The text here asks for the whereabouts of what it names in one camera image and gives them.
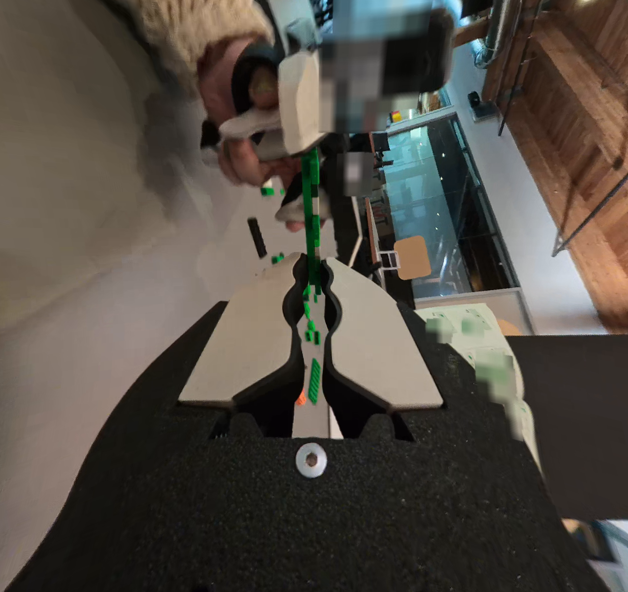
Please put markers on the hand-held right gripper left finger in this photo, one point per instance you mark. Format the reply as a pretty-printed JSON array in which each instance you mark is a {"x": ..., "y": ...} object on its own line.
[{"x": 245, "y": 347}]

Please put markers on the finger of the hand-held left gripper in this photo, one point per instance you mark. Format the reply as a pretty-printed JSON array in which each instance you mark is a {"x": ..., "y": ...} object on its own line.
[
  {"x": 326, "y": 207},
  {"x": 290, "y": 211}
]

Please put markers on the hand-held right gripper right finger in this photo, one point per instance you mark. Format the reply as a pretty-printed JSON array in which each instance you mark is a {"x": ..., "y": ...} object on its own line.
[{"x": 378, "y": 351}]

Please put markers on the green mosaic lego panel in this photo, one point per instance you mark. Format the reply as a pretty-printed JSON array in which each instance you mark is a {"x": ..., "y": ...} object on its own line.
[{"x": 310, "y": 185}]

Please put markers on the person's left forearm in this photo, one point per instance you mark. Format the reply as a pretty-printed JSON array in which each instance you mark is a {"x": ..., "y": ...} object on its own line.
[{"x": 186, "y": 8}]

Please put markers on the black lego plate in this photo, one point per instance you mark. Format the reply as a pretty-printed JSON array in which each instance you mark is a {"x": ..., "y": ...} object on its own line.
[{"x": 256, "y": 237}]

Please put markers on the pile of loose lego pieces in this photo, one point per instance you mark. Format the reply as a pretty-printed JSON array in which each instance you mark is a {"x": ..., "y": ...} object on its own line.
[{"x": 311, "y": 328}]

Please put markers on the green lego plate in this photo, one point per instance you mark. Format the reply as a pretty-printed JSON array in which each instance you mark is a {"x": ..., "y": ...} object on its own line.
[{"x": 314, "y": 380}]

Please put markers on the tan chair back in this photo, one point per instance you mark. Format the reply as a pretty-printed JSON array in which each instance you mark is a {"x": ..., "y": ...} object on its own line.
[{"x": 412, "y": 257}]

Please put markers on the glass partition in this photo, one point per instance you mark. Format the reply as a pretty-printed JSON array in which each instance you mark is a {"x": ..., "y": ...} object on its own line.
[{"x": 441, "y": 185}]

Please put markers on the white paper with green print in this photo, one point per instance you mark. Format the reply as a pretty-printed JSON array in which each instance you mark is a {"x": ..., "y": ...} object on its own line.
[{"x": 490, "y": 313}]

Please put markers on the black panel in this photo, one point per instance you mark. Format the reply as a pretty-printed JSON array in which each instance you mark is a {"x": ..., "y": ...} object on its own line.
[{"x": 564, "y": 430}]

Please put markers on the metal pipe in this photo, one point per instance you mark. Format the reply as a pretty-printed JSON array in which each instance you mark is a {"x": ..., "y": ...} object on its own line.
[{"x": 500, "y": 13}]

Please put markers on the black metal rail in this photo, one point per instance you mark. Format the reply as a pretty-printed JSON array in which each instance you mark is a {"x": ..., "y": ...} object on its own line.
[{"x": 588, "y": 212}]

